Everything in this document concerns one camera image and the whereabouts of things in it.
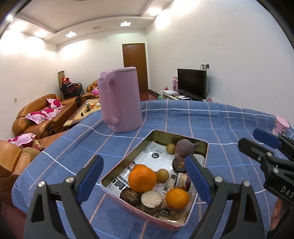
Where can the person's right hand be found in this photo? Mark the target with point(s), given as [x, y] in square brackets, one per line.
[279, 213]

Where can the white tv stand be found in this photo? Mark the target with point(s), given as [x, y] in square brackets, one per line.
[171, 97]

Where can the printed paper liner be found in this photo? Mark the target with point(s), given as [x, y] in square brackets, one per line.
[149, 158]

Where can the stack of dark chairs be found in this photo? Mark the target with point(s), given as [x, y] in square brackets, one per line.
[70, 88]

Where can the pink upright box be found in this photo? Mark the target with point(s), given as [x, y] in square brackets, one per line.
[175, 83]

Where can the blue checked tablecloth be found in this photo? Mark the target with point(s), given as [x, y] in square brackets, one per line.
[206, 119]

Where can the dark round pastry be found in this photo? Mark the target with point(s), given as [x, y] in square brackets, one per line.
[130, 196]

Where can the purple beetroot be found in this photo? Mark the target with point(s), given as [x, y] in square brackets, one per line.
[185, 148]

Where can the tall framed decor panel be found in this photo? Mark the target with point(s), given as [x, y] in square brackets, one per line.
[60, 77]

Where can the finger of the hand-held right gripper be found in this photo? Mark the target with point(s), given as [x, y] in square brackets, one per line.
[266, 137]
[252, 147]

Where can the white flat box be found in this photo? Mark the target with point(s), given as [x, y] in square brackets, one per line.
[169, 92]

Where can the large orange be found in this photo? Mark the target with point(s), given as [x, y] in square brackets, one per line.
[142, 178]

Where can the wooden coffee table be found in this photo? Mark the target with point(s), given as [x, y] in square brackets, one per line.
[85, 110]

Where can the white wall socket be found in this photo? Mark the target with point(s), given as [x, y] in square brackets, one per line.
[205, 66]

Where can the dark wrinkled round fruit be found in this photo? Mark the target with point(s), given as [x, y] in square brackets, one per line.
[179, 164]

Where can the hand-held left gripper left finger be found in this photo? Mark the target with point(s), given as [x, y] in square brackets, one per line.
[90, 179]

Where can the pink electric kettle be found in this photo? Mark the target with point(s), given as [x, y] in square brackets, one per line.
[119, 101]

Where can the small orange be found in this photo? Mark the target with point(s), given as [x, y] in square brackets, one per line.
[177, 198]

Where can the brown wooden door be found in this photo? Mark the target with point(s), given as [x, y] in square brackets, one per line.
[135, 66]

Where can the pink metal tin box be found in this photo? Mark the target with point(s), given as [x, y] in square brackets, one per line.
[165, 137]

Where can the long brown leather sofa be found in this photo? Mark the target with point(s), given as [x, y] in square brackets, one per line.
[29, 108]

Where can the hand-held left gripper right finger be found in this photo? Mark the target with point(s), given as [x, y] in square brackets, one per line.
[198, 181]

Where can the brown patterned cushion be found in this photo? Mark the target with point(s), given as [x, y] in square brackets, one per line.
[36, 144]

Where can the ceiling air vent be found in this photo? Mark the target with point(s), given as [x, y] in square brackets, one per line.
[97, 27]

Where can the pink cartoon cup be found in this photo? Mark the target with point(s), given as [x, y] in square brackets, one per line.
[281, 126]

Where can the small yellow fruit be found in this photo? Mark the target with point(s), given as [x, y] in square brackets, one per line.
[162, 175]
[170, 147]

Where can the brown leather armchair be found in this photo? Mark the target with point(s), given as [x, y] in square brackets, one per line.
[9, 165]

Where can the pink floral pillow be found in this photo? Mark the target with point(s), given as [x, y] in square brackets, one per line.
[95, 91]
[35, 116]
[54, 103]
[51, 112]
[21, 139]

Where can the short brown leather sofa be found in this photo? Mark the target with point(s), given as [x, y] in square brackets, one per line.
[90, 88]

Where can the square ceiling light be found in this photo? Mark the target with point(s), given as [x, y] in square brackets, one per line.
[125, 24]
[70, 35]

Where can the black television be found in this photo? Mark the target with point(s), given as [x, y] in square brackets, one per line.
[191, 82]

